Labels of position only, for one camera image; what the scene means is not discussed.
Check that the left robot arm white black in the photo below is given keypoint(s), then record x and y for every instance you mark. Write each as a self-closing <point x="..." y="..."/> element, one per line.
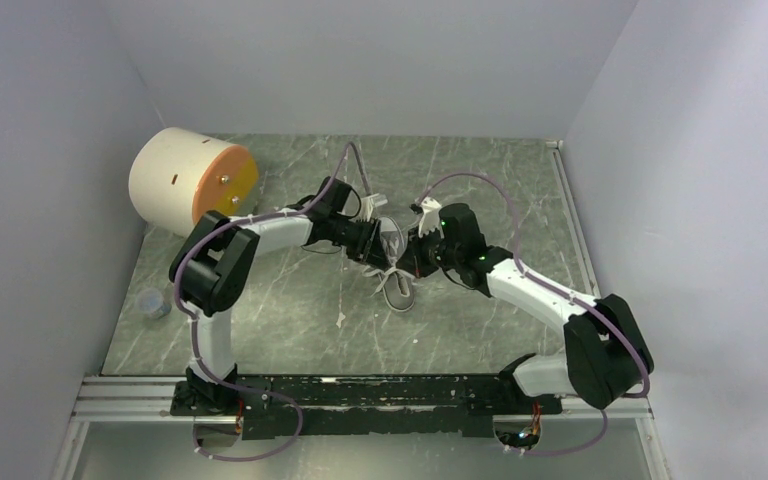
<point x="210" y="272"/>

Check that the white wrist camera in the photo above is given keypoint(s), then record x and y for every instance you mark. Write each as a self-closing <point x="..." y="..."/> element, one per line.
<point x="369" y="204"/>
<point x="428" y="221"/>

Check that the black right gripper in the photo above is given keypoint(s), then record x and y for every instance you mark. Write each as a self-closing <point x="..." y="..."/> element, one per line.
<point x="412" y="259"/>

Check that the grey canvas sneaker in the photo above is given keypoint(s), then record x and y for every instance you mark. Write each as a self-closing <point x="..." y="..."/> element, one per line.
<point x="389" y="225"/>

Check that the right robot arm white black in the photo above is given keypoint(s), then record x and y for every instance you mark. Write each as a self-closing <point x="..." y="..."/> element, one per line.
<point x="604" y="355"/>

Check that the small clear plastic cup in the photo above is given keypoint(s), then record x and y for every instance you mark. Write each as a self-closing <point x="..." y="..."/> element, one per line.
<point x="152" y="303"/>

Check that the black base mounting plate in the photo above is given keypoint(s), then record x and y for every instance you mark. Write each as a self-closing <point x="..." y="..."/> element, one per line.
<point x="272" y="406"/>

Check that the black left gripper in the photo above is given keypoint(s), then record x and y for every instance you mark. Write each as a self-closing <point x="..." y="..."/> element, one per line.
<point x="368" y="248"/>

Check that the aluminium frame rail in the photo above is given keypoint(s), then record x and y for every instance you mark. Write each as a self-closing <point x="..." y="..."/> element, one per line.
<point x="147" y="399"/>

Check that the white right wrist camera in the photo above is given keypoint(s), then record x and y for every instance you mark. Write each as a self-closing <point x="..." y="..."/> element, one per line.
<point x="428" y="221"/>

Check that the white shoelace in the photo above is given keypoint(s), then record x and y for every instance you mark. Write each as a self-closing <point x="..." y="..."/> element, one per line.
<point x="395" y="284"/>

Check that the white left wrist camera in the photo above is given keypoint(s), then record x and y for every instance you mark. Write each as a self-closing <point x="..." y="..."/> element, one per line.
<point x="369" y="204"/>

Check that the cream cylinder with orange face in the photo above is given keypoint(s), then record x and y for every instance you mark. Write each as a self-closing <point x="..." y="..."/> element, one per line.
<point x="179" y="175"/>

